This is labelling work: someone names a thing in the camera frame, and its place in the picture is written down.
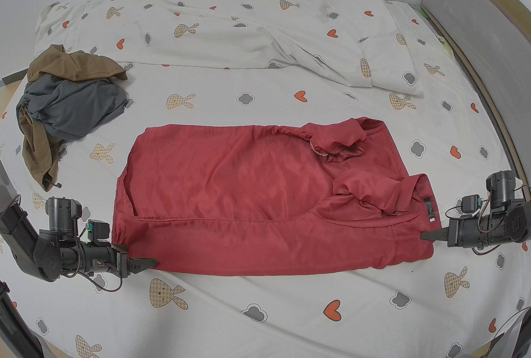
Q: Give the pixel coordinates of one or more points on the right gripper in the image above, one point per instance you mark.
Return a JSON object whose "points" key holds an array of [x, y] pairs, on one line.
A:
{"points": [[473, 232]]}

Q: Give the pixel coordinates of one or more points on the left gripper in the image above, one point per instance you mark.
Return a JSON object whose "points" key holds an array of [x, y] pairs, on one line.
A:
{"points": [[99, 261]]}

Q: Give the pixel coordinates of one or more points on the red shirt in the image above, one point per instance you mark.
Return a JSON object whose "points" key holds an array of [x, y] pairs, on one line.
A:
{"points": [[249, 182]]}

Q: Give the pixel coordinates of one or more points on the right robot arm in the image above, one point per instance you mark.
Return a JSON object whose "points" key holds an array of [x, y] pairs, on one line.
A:
{"points": [[502, 186]]}

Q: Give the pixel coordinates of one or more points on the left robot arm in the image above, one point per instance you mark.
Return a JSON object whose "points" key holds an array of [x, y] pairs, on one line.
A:
{"points": [[25, 240]]}

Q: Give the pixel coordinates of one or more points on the bed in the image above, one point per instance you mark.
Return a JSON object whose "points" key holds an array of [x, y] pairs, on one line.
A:
{"points": [[290, 327]]}

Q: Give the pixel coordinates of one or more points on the brown garment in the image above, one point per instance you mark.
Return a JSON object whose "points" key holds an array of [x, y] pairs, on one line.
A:
{"points": [[37, 149]]}

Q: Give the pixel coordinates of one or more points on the grey garment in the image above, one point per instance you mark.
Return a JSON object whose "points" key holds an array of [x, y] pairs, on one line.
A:
{"points": [[70, 103]]}

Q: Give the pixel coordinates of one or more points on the white printed pillow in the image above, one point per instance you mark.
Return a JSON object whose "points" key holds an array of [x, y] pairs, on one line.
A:
{"points": [[408, 57]]}

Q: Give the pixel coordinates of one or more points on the white printed quilt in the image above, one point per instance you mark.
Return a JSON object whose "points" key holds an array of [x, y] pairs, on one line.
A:
{"points": [[207, 33]]}

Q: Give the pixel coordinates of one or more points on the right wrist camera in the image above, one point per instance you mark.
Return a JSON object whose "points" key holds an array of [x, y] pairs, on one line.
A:
{"points": [[471, 205]]}

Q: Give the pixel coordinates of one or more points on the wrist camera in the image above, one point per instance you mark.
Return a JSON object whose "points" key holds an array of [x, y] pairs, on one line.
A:
{"points": [[471, 205], [99, 231]]}

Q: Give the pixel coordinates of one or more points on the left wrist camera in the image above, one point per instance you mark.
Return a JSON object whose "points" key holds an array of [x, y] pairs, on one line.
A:
{"points": [[99, 231]]}

